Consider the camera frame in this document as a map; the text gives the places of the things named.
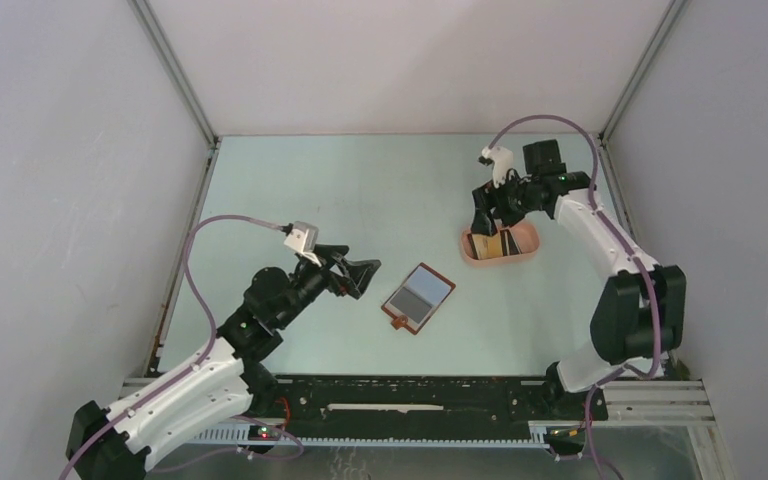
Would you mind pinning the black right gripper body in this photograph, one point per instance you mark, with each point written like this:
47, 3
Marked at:
511, 199

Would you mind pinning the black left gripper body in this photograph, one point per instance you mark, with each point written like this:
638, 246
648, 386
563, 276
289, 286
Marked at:
337, 283

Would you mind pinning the pink plastic tray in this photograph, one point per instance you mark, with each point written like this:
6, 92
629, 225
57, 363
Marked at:
529, 242

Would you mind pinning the brown leather card holder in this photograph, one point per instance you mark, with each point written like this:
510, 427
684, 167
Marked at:
429, 284

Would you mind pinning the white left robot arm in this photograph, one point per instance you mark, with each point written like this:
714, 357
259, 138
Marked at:
225, 377

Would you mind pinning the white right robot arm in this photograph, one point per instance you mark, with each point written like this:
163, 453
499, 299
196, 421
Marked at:
640, 312

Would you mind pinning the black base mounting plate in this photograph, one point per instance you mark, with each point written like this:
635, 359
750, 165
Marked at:
436, 425

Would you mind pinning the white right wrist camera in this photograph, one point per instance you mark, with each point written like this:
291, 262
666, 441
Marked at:
501, 160

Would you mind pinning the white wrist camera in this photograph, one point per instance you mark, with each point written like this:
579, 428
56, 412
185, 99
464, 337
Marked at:
301, 237
501, 160

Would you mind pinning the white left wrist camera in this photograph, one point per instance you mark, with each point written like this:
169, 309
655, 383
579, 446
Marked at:
301, 237

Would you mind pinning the white cable duct strip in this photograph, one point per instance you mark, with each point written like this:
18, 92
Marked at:
237, 433

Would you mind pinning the aluminium frame rail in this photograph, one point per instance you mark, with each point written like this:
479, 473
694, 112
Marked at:
623, 402

